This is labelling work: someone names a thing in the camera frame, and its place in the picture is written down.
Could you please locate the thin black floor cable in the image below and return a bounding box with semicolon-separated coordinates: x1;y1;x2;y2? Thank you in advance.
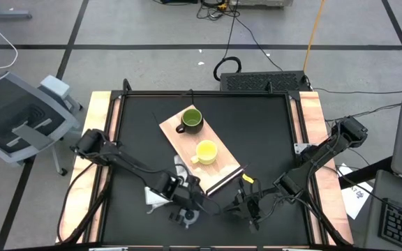
325;102;402;123
311;86;402;96
235;17;285;73

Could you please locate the black perforated computer case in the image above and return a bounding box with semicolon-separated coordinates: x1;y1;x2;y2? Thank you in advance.
219;70;312;93

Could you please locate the clear plastic cup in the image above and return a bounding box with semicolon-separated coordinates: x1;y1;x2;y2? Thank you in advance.
181;208;201;230

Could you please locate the wooden table side plank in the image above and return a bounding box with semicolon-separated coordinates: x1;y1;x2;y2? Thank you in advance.
289;91;355;245
56;91;122;244

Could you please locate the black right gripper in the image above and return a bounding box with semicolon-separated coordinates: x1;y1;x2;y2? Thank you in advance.
223;179;263;234

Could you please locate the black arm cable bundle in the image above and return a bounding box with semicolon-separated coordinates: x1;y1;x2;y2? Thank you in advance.
57;162;113;244
293;195;352;247

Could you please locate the black mug with green inside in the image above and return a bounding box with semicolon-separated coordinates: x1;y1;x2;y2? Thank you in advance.
175;107;204;135

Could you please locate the grey desk foot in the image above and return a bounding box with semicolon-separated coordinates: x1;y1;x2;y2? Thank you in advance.
0;0;34;21

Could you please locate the grey equipment box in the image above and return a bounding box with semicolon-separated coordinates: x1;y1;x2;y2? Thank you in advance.
230;0;295;8

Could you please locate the black keyboard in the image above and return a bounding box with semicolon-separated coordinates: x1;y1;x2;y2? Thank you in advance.
378;197;402;251

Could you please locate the yellow mug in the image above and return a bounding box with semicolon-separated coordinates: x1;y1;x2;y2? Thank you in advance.
190;139;218;166

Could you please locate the white waffle cloth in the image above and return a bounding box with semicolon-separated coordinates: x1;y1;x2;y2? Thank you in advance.
143;154;190;214

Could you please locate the black cable tangle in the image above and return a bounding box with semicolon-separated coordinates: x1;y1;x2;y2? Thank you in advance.
195;0;242;22

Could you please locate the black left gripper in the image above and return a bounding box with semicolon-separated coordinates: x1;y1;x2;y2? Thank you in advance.
167;176;209;225

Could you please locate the black desk leg bar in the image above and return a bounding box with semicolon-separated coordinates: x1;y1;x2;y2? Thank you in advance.
338;155;394;190

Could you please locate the black table frame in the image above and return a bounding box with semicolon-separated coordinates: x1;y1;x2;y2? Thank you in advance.
82;78;355;251

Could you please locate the yellow cable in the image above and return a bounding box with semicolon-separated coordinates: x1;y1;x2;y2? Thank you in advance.
302;0;327;73

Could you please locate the white paper sheet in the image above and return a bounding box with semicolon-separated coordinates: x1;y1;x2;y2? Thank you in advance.
336;162;375;220

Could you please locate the black coiled cable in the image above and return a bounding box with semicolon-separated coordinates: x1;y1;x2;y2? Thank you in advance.
213;8;243;82

